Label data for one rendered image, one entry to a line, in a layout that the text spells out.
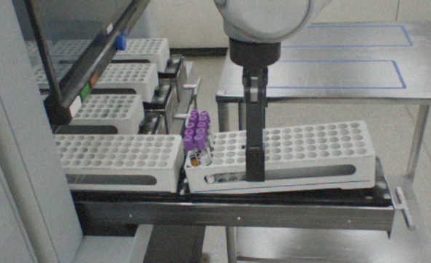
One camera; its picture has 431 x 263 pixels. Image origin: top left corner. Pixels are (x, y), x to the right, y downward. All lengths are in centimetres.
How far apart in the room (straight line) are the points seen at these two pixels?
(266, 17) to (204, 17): 271
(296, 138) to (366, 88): 33
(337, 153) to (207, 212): 23
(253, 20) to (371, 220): 47
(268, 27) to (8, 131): 36
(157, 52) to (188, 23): 198
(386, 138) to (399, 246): 103
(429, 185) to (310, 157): 146
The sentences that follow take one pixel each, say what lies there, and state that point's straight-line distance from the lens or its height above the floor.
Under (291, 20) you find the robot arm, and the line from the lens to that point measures 43.
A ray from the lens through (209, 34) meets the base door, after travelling 317.
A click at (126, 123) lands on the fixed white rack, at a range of 92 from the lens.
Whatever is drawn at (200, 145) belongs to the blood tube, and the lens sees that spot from 73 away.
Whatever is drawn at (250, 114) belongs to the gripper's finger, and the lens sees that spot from 66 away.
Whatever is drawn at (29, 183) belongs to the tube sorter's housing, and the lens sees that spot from 68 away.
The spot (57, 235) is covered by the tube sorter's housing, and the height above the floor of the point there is 82.
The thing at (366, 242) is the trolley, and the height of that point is 28.
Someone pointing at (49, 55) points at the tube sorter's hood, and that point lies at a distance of 70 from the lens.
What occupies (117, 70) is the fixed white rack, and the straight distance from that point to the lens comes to 112.
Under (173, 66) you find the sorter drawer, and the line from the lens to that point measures 121.
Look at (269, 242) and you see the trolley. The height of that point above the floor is 28.
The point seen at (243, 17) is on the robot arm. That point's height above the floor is 118.
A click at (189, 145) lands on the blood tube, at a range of 73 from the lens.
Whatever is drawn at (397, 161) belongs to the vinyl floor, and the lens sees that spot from 229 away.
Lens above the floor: 132
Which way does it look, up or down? 34 degrees down
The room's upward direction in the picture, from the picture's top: 4 degrees counter-clockwise
